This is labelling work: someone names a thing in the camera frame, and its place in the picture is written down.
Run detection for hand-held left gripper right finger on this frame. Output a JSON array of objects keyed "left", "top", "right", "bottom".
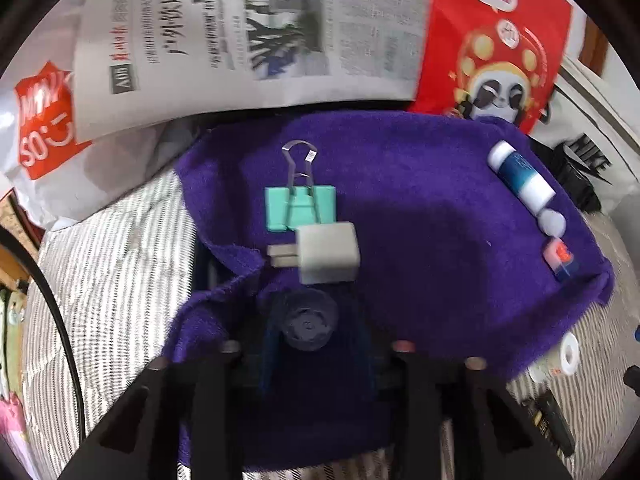
[{"left": 350, "top": 320, "right": 576, "bottom": 480}]

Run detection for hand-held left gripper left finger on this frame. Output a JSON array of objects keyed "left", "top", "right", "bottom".
[{"left": 65, "top": 325, "right": 281, "bottom": 480}]

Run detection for dark round cap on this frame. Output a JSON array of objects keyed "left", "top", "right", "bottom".
[{"left": 279, "top": 287, "right": 339, "bottom": 353}]

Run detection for white tape roll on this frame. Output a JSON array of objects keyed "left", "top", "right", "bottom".
[{"left": 549, "top": 332, "right": 581, "bottom": 377}]

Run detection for plain black tube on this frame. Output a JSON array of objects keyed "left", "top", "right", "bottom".
[{"left": 539, "top": 390, "right": 576, "bottom": 458}]

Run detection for black gold tube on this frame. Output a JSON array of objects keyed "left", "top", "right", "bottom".
[{"left": 521, "top": 396, "right": 551, "bottom": 437}]

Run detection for white charger plug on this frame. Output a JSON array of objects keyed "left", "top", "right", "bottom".
[{"left": 267, "top": 222, "right": 362, "bottom": 286}]

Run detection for orange blue correction tape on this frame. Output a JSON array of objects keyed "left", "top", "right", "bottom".
[{"left": 545, "top": 240, "right": 581, "bottom": 281}]

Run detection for green binder clip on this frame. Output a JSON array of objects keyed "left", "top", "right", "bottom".
[{"left": 264, "top": 140, "right": 337, "bottom": 233}]

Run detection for small white round cap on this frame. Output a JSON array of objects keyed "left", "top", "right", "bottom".
[{"left": 539, "top": 210, "right": 567, "bottom": 237}]

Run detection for blue white bottle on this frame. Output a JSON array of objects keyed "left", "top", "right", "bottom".
[{"left": 487, "top": 141, "right": 557, "bottom": 212}]

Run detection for purple towel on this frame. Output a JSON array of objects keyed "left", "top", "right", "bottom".
[{"left": 162, "top": 110, "right": 616, "bottom": 471}]

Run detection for striped bedsheet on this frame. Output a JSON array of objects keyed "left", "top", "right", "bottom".
[{"left": 20, "top": 165, "right": 640, "bottom": 480}]

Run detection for white plastic bag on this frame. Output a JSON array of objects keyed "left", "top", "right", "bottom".
[{"left": 0, "top": 60, "right": 201, "bottom": 231}]

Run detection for white waist bag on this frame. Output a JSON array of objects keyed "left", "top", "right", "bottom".
[{"left": 530, "top": 55, "right": 640, "bottom": 216}]

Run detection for pink cloth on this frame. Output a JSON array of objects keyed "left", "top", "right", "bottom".
[{"left": 0, "top": 395, "right": 27, "bottom": 443}]

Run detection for folded newspaper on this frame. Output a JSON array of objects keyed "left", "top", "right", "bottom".
[{"left": 72, "top": 0, "right": 436, "bottom": 138}]

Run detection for red paper bag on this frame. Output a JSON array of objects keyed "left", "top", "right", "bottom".
[{"left": 405, "top": 0, "right": 573, "bottom": 133}]

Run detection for black cable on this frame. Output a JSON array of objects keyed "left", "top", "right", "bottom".
[{"left": 0, "top": 240, "right": 85, "bottom": 453}]

